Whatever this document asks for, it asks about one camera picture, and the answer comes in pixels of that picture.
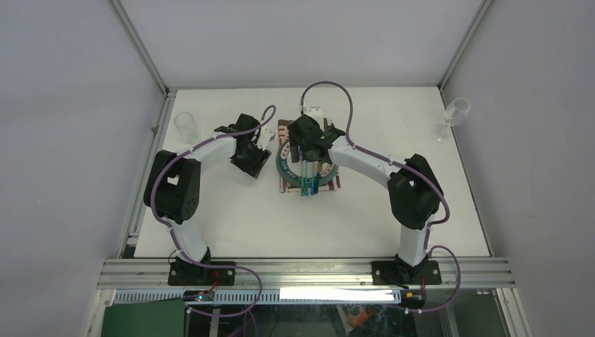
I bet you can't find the iridescent spoon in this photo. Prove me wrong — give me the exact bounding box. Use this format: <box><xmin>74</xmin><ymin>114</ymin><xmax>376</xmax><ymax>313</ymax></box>
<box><xmin>310</xmin><ymin>161</ymin><xmax>320</xmax><ymax>195</ymax></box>

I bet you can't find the clear plastic cup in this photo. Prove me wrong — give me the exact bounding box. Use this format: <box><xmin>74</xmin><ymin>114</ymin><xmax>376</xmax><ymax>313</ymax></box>
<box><xmin>174</xmin><ymin>112</ymin><xmax>201</xmax><ymax>144</ymax></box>

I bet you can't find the brown striped placemat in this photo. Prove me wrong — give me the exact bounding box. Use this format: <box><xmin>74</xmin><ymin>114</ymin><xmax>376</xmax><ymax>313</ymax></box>
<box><xmin>274</xmin><ymin>119</ymin><xmax>341</xmax><ymax>196</ymax></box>

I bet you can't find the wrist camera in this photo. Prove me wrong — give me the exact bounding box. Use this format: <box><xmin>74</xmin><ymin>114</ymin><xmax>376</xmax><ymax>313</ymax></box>
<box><xmin>256</xmin><ymin>126</ymin><xmax>276</xmax><ymax>150</ymax></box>
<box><xmin>302</xmin><ymin>106</ymin><xmax>323</xmax><ymax>118</ymax></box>

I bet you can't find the green board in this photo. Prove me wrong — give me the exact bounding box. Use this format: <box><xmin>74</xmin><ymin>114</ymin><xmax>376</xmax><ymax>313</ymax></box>
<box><xmin>101</xmin><ymin>298</ymin><xmax>185</xmax><ymax>336</ymax></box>

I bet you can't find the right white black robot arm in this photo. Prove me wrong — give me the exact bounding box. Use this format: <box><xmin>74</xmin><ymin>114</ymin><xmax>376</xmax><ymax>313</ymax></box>
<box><xmin>288</xmin><ymin>114</ymin><xmax>445</xmax><ymax>284</ymax></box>

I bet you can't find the clear wine glass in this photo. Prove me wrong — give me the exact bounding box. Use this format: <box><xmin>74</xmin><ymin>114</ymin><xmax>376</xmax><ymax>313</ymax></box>
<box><xmin>432</xmin><ymin>98</ymin><xmax>471</xmax><ymax>144</ymax></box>

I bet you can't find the white slotted cable duct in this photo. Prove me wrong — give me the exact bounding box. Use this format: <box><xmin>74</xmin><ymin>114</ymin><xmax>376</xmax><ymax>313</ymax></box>
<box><xmin>113</xmin><ymin>287</ymin><xmax>401</xmax><ymax>305</ymax></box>

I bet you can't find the white green-rimmed small plate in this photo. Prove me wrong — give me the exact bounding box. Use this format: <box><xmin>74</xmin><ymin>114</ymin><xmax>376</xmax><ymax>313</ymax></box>
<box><xmin>275</xmin><ymin>140</ymin><xmax>340</xmax><ymax>193</ymax></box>

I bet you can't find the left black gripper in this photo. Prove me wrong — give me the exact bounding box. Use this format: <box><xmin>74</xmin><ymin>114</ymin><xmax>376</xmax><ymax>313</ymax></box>
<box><xmin>232</xmin><ymin>140</ymin><xmax>270</xmax><ymax>178</ymax></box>

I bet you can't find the orange object below table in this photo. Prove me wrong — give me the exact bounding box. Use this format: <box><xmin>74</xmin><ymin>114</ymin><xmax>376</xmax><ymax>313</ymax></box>
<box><xmin>347</xmin><ymin>305</ymin><xmax>376</xmax><ymax>329</ymax></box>

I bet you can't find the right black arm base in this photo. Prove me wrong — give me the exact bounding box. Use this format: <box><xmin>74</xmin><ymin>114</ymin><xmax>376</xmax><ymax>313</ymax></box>
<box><xmin>370</xmin><ymin>259</ymin><xmax>442</xmax><ymax>287</ymax></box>

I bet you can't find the iridescent fork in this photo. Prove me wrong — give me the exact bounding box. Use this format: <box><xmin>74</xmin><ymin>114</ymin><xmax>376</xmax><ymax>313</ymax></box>
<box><xmin>305</xmin><ymin>161</ymin><xmax>311</xmax><ymax>196</ymax></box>
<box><xmin>300</xmin><ymin>160</ymin><xmax>309</xmax><ymax>197</ymax></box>

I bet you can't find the aluminium front rail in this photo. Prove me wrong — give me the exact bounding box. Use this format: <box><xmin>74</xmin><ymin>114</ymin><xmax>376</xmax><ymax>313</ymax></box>
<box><xmin>97</xmin><ymin>257</ymin><xmax>516</xmax><ymax>289</ymax></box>

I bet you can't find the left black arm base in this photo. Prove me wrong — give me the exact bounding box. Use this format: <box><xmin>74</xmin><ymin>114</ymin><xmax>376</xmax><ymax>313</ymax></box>
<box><xmin>167</xmin><ymin>258</ymin><xmax>236</xmax><ymax>286</ymax></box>

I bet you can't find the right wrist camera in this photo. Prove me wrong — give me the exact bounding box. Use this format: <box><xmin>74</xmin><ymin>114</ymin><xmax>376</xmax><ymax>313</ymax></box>
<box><xmin>302</xmin><ymin>106</ymin><xmax>323</xmax><ymax>118</ymax></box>

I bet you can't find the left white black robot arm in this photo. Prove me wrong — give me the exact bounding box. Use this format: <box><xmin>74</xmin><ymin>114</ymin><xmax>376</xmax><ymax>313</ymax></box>
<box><xmin>143</xmin><ymin>114</ymin><xmax>276</xmax><ymax>285</ymax></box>

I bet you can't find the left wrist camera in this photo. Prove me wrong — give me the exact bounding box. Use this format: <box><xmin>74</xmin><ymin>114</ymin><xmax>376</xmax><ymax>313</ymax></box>
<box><xmin>256</xmin><ymin>126</ymin><xmax>276</xmax><ymax>150</ymax></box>

